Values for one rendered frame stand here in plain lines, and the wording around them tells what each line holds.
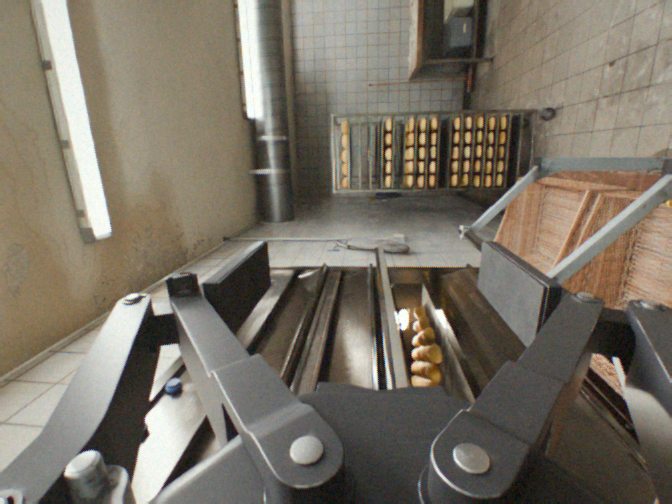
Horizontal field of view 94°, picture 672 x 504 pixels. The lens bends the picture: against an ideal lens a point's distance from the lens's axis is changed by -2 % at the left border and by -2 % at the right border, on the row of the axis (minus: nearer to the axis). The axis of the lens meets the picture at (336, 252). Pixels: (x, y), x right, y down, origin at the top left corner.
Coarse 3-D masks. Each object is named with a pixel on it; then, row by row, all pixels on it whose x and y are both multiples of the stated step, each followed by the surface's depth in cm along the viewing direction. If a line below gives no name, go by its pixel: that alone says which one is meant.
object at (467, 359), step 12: (432, 276) 170; (432, 288) 155; (432, 300) 152; (444, 300) 142; (444, 312) 131; (444, 324) 128; (456, 324) 121; (456, 336) 113; (456, 348) 111; (468, 348) 106; (468, 360) 100; (468, 372) 97; (480, 372) 94; (468, 384) 97; (480, 384) 89
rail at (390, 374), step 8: (376, 248) 173; (376, 256) 159; (376, 264) 148; (384, 296) 113; (384, 304) 107; (384, 312) 102; (384, 320) 97; (384, 328) 92; (384, 336) 88; (384, 344) 85; (384, 352) 82; (392, 360) 78; (392, 368) 75; (392, 376) 72; (392, 384) 69
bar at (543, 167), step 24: (552, 168) 99; (576, 168) 98; (600, 168) 98; (624, 168) 97; (648, 168) 96; (648, 192) 57; (624, 216) 57; (480, 240) 93; (600, 240) 59; (576, 264) 60
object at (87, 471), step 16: (80, 464) 6; (96, 464) 6; (80, 480) 6; (96, 480) 6; (112, 480) 6; (128, 480) 6; (80, 496) 6; (96, 496) 6; (112, 496) 6; (128, 496) 6
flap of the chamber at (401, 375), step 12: (384, 264) 145; (384, 276) 131; (384, 288) 120; (396, 324) 93; (396, 336) 87; (396, 348) 82; (396, 360) 77; (396, 372) 73; (396, 384) 69; (408, 384) 74
